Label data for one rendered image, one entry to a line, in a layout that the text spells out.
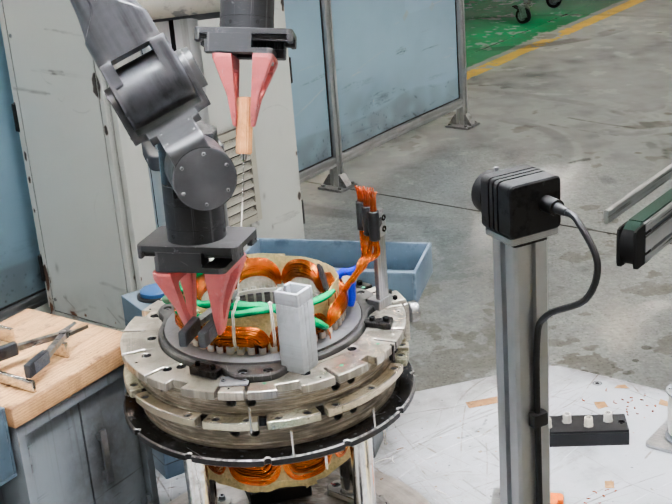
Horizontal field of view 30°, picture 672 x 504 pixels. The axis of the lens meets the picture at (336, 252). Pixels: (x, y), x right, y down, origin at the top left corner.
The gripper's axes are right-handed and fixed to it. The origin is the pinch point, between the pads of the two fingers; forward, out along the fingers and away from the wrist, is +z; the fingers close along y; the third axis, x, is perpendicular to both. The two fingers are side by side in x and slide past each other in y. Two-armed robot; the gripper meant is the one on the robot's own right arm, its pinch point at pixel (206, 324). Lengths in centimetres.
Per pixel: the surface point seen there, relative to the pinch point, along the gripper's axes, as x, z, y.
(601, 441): 50, 36, 36
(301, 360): 5.0, 5.6, 8.0
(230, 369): 4.3, 6.7, 0.4
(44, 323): 20.8, 9.4, -29.4
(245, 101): 15.8, -18.9, 0.5
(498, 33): 684, 80, -60
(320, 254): 50, 10, -2
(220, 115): 250, 35, -89
